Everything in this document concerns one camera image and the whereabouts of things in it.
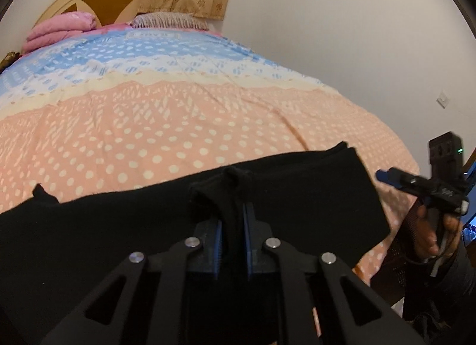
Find black pants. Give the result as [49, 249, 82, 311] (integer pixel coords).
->
[1, 143, 391, 344]

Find right hand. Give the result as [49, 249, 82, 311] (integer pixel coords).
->
[414, 205, 462, 260]

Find polka dot bed cover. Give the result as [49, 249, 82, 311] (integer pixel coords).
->
[0, 26, 421, 336]

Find brown patterned bag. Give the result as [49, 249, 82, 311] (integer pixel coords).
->
[0, 51, 21, 73]

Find striped pillow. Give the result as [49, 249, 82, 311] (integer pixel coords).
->
[129, 12, 209, 31]

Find folded pink blanket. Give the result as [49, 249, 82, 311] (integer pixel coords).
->
[21, 11, 97, 54]

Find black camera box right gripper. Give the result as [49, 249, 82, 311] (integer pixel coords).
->
[428, 131, 464, 183]

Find white wall switch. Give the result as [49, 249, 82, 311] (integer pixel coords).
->
[436, 92, 450, 109]

